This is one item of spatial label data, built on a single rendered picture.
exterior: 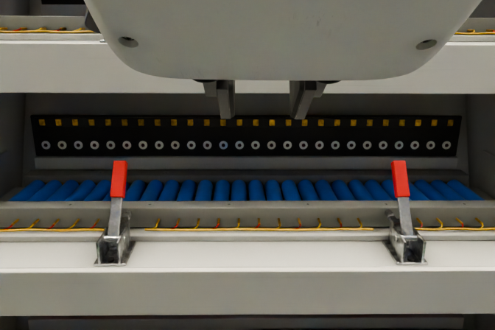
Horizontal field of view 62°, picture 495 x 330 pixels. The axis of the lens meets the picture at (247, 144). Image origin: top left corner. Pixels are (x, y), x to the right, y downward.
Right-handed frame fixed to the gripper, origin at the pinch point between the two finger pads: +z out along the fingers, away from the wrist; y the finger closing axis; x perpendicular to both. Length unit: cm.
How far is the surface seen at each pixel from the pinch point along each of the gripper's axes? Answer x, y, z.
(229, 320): -15.4, -2.6, 37.4
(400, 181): -1.1, 13.8, 20.3
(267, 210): -3.4, 1.5, 24.6
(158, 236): -6.2, -9.2, 23.2
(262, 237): -6.2, 0.9, 23.3
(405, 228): -5.5, 13.8, 20.3
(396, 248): -7.2, 13.0, 20.7
